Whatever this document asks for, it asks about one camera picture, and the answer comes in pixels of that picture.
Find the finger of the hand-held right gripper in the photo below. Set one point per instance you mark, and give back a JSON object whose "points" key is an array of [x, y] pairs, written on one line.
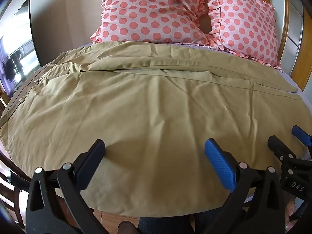
{"points": [[302, 134], [279, 147]]}

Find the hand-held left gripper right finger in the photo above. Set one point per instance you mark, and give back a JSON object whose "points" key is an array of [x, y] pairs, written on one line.
{"points": [[218, 162]]}

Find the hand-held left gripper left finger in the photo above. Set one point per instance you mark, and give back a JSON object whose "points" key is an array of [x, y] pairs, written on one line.
{"points": [[91, 160]]}

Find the khaki pants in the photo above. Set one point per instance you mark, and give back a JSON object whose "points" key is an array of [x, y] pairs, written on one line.
{"points": [[146, 112]]}

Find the person's right hand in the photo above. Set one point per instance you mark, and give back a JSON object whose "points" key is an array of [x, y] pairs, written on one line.
{"points": [[290, 214]]}

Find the brown shoe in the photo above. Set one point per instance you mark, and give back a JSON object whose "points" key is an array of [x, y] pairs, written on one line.
{"points": [[128, 227]]}

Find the person's legs in jeans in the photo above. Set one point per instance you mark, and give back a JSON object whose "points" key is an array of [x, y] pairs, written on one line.
{"points": [[170, 221]]}

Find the grey wardrobe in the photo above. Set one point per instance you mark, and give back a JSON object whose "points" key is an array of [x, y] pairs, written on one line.
{"points": [[296, 22]]}

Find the pink polka dot pillow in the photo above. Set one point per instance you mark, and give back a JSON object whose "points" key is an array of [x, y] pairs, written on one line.
{"points": [[151, 12], [246, 26]]}

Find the dark hanging clothes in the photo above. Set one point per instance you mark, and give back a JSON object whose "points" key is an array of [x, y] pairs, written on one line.
{"points": [[11, 65]]}

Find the black framed window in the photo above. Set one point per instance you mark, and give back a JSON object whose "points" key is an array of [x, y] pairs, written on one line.
{"points": [[26, 51]]}

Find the dark wooden furniture frame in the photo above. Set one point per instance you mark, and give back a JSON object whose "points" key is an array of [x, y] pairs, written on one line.
{"points": [[17, 199]]}

